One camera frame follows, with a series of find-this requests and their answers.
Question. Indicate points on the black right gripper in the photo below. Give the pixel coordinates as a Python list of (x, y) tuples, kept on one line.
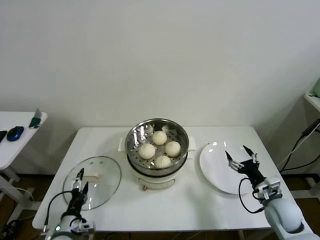
[(251, 171)]

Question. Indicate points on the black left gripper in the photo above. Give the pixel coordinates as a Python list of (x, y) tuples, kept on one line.
[(76, 203)]

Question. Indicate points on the round glass pot lid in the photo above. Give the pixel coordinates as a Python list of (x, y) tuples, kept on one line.
[(107, 175)]

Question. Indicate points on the white steamed baozi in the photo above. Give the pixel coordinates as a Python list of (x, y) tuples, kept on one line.
[(159, 137), (146, 151), (173, 148), (163, 162)]

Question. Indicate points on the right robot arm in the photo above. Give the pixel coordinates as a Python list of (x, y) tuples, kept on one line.
[(282, 215)]

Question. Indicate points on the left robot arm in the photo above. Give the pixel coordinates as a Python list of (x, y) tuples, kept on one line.
[(66, 221)]

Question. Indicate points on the perforated steel steamer basket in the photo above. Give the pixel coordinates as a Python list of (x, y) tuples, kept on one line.
[(132, 140)]

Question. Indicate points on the white round plate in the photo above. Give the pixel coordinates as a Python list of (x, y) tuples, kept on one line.
[(215, 165)]

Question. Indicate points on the white electric cooker pot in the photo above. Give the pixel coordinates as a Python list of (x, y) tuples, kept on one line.
[(155, 183)]

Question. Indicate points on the white side table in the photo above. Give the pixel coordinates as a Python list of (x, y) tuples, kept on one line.
[(17, 155)]

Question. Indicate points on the black power adapter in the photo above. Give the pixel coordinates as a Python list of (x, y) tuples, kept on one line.
[(310, 127)]

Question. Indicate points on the green utility knife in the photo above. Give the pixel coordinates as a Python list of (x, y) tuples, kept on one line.
[(35, 121)]

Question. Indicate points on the blue computer mouse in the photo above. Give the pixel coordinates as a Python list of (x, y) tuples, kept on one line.
[(15, 133)]

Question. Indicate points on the black flat device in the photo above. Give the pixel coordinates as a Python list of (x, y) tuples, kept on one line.
[(2, 136)]

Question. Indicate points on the mint green appliance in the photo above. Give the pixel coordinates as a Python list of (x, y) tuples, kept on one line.
[(317, 87)]

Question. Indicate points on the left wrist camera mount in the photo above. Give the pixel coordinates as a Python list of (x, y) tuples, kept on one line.
[(83, 226)]

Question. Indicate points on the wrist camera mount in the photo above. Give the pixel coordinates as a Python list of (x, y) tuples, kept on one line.
[(268, 186), (83, 226)]

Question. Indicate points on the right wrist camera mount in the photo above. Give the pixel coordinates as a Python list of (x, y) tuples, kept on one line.
[(268, 186)]

